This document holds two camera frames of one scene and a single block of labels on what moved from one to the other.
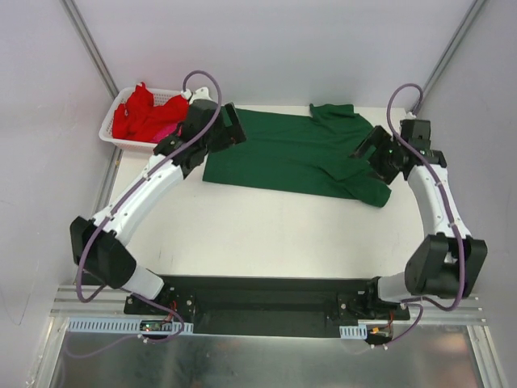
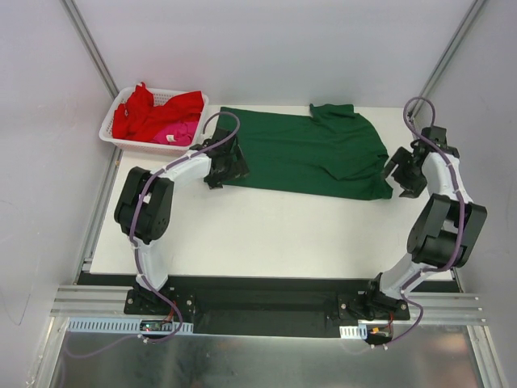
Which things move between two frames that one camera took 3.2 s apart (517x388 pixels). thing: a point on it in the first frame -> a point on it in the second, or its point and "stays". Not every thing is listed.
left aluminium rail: [109, 302] stays
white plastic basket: [106, 132] stays
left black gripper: [228, 130] -> [228, 165]
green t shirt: [300, 153] stays
